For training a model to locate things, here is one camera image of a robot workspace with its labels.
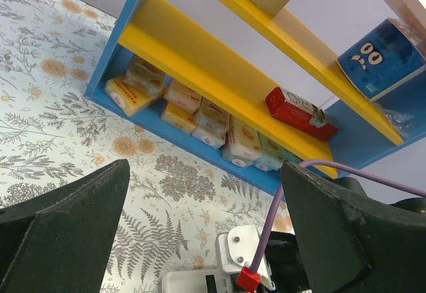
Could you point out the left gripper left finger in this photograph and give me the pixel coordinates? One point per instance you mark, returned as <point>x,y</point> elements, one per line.
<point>61,241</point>

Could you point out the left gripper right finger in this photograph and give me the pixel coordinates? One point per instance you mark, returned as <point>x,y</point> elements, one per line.
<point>350,242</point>

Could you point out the white remote control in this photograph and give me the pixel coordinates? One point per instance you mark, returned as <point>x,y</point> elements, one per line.
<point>202,281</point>

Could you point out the white blue small box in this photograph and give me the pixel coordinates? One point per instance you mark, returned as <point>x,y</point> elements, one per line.
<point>273,155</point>

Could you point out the floral table mat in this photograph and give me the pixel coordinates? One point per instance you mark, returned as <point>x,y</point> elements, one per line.
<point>51,135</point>

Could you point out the red flat box on shelf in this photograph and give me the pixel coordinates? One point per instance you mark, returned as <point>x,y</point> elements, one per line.
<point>301,114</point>

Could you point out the white orange small box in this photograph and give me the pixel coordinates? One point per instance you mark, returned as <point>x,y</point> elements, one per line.
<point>242,147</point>

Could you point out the yellow and white small box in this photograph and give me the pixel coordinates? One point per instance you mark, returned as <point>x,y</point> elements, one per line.
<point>141,85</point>

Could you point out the blue and white tub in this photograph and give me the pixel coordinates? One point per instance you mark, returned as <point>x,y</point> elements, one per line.
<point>386,58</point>

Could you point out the blue shelf with coloured boards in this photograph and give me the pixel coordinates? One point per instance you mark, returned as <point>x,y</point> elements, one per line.
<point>160,32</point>

